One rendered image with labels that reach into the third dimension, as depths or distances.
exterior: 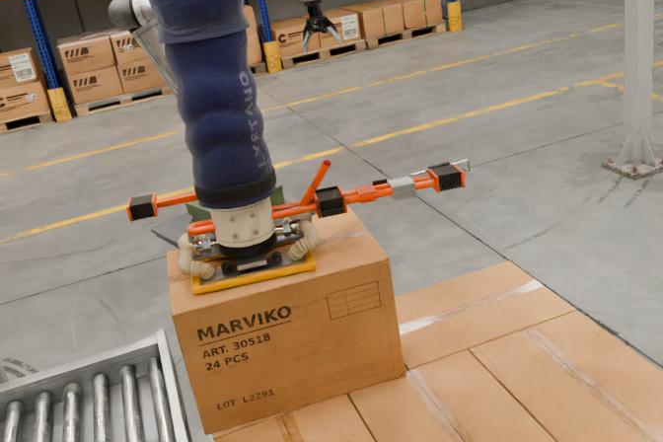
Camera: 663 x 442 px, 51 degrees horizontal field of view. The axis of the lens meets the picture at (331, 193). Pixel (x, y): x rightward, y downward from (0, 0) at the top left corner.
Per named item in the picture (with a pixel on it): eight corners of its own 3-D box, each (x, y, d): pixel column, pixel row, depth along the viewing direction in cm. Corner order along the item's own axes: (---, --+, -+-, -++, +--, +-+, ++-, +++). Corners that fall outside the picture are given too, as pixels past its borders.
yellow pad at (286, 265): (192, 296, 184) (188, 279, 182) (192, 279, 193) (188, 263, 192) (317, 269, 188) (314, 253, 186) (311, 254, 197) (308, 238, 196)
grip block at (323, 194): (319, 220, 194) (316, 200, 192) (314, 207, 203) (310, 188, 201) (348, 214, 195) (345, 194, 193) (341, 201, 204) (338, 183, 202)
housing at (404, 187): (394, 201, 198) (392, 187, 196) (388, 193, 204) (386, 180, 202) (416, 197, 199) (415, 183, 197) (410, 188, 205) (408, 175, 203)
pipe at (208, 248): (189, 280, 185) (184, 261, 183) (190, 243, 208) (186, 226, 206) (314, 255, 189) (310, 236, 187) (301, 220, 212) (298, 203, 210)
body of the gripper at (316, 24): (308, 36, 262) (301, 4, 258) (310, 32, 270) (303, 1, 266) (328, 32, 261) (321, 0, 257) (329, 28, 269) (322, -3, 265)
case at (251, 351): (205, 436, 193) (171, 315, 178) (194, 357, 229) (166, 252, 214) (405, 376, 204) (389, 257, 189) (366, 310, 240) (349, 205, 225)
